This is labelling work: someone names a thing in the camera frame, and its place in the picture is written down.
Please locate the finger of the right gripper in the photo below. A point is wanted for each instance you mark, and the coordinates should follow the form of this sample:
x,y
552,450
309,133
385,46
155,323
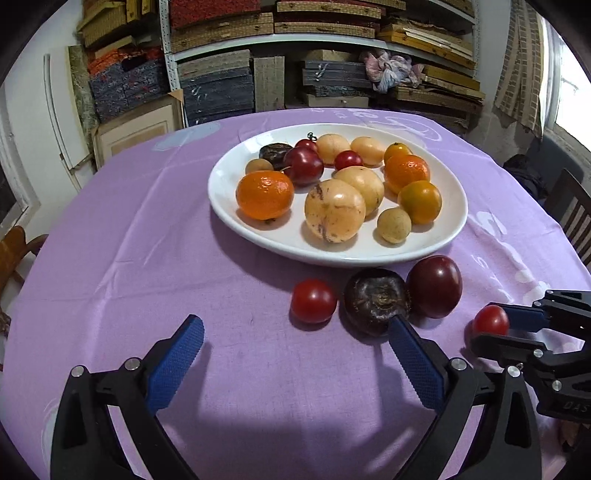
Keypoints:
x,y
511,351
532,318

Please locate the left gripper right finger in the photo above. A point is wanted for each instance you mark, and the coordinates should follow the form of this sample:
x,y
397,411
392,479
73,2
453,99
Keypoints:
x,y
506,444

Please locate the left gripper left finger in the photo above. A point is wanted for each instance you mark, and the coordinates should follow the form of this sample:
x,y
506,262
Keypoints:
x,y
85,444

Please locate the small red cherry tomato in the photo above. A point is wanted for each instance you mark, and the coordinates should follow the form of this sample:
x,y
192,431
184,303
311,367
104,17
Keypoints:
x,y
491,319

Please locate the dark red plum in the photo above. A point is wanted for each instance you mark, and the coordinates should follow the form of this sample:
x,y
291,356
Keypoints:
x,y
304,166
435,286

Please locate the orange tomato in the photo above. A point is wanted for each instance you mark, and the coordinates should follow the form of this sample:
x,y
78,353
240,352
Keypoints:
x,y
422,201
396,150

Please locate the small brown longan fruit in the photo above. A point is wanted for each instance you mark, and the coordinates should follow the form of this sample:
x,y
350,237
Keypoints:
x,y
394,225

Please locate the orange tangerine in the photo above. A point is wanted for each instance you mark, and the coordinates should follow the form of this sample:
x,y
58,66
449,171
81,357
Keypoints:
x,y
264,195
401,171

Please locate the large front yellow passionfruit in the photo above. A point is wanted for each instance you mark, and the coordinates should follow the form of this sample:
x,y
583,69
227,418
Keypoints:
x,y
334,211

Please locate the stemmed red cherry tomato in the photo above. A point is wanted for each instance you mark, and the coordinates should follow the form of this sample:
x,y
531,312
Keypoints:
x,y
309,142

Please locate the dark purple wrinkled passionfruit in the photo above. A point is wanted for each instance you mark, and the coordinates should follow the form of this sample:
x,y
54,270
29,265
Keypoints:
x,y
275,153

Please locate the small tan longan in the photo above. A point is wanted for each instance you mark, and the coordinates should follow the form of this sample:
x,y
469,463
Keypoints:
x,y
258,164

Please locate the dark wooden chair right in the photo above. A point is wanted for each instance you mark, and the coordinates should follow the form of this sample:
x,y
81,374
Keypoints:
x,y
569,205

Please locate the white oval plate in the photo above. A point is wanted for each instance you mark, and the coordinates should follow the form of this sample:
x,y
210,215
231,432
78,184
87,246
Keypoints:
x,y
290,237

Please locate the checkered curtain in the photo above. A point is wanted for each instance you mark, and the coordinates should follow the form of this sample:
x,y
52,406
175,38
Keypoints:
x,y
524,89

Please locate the metal storage shelf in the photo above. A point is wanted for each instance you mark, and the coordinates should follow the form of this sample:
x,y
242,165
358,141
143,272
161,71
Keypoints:
x,y
233,58

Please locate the pink plastic bag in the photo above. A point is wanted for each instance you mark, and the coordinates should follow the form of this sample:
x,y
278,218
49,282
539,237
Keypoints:
x,y
387,70

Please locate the cardboard framed picture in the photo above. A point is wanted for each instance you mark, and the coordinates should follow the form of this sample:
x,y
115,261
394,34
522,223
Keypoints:
x,y
145,122

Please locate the stack of dark patterned boxes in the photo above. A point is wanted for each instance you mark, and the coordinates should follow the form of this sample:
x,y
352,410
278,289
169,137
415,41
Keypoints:
x,y
124,79

